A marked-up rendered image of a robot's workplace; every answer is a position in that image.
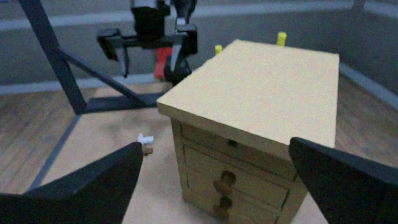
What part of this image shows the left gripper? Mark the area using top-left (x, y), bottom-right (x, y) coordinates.
top-left (95, 23), bottom-right (197, 79)

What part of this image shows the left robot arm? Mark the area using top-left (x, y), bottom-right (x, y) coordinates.
top-left (129, 0), bottom-right (197, 87)

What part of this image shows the tan wooden drawer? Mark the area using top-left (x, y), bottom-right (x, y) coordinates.
top-left (181, 121), bottom-right (296, 179)

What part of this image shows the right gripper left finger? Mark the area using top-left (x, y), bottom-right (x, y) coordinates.
top-left (0, 142), bottom-right (143, 224)

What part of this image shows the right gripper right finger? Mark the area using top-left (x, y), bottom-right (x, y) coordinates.
top-left (288, 137), bottom-right (398, 224)

